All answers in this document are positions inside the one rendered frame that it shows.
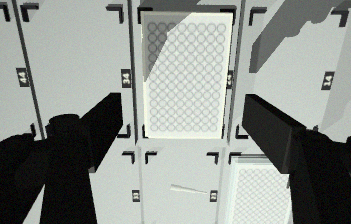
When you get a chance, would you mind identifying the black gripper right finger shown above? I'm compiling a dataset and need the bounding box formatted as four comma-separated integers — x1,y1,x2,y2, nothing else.
241,94,351,224

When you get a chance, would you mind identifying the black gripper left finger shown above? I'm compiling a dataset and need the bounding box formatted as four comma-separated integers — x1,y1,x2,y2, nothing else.
0,93,123,224

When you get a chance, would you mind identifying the white pipette tip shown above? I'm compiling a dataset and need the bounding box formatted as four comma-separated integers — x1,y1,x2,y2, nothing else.
170,184,204,193

